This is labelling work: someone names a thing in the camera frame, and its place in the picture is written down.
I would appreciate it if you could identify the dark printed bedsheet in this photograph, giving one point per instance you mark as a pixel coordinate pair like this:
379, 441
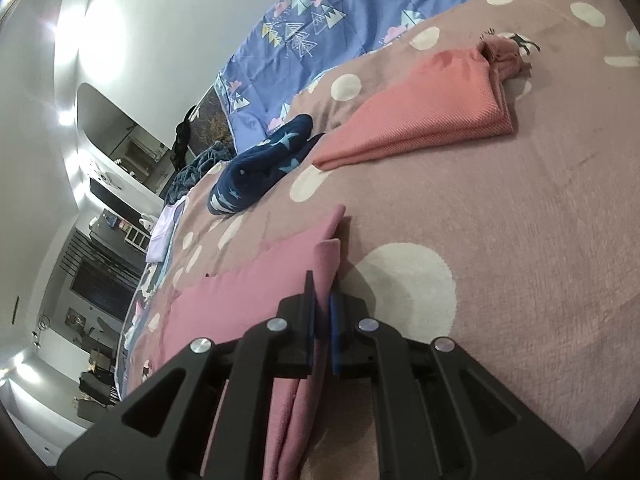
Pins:
152, 280

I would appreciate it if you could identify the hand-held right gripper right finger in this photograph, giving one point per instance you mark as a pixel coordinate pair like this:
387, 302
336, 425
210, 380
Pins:
345, 340

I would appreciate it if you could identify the lavender folded cloth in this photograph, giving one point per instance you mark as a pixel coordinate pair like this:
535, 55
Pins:
162, 232

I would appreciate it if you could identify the dark teal fluffy blanket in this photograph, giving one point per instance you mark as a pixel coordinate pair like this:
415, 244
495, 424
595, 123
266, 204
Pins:
200, 165

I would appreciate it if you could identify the pink long-sleeve shirt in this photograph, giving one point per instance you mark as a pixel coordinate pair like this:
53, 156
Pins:
240, 300

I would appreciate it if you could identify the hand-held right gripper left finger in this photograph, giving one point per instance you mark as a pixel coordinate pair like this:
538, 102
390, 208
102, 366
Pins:
302, 335

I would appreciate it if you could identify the blue tree-print sheet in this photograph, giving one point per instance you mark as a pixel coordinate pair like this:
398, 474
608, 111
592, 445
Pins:
360, 0

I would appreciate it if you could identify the salmon folded garment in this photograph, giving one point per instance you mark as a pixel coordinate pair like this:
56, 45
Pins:
415, 110

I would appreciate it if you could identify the navy star-print garment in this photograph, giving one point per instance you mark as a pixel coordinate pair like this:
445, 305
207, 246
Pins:
250, 180

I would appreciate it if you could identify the dark tree-print headboard panel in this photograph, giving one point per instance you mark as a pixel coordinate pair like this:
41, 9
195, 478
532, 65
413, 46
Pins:
212, 120

